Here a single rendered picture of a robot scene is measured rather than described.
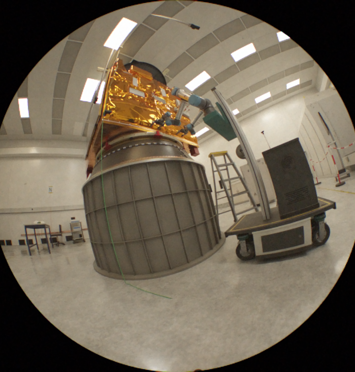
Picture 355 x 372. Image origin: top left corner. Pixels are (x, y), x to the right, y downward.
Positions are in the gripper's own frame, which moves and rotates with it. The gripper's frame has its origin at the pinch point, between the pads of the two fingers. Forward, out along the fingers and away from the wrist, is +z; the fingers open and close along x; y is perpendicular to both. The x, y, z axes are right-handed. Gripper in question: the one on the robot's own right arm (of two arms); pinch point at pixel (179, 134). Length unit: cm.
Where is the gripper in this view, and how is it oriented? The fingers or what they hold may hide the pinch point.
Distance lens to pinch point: 220.0
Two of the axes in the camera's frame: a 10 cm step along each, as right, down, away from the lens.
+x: 7.0, -0.3, 7.1
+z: -6.8, 3.0, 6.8
